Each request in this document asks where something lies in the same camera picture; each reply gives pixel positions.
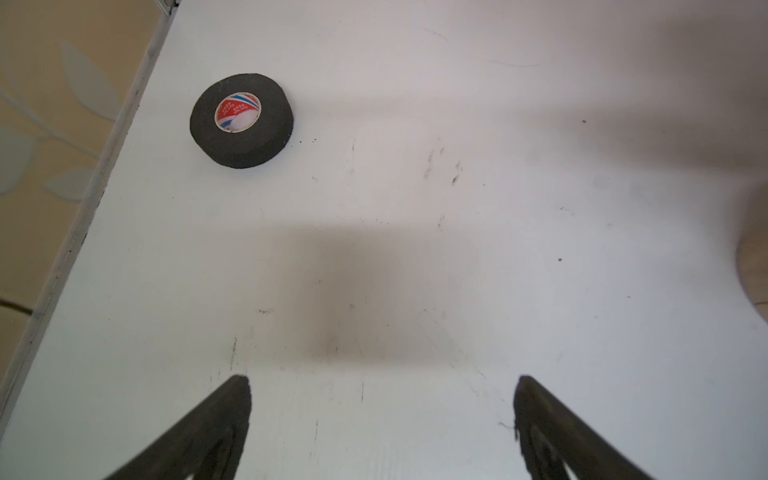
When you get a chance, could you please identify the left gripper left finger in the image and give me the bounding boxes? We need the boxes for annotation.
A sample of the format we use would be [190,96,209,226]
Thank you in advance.
[109,375,252,479]

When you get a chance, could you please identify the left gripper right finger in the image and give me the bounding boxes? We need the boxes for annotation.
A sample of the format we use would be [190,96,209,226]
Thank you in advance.
[513,375,649,479]

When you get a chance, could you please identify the small green christmas tree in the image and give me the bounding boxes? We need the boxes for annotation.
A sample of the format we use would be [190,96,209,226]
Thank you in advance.
[736,184,767,322]

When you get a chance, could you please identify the black tape roll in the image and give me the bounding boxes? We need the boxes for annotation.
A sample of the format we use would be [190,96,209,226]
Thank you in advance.
[189,73,294,169]

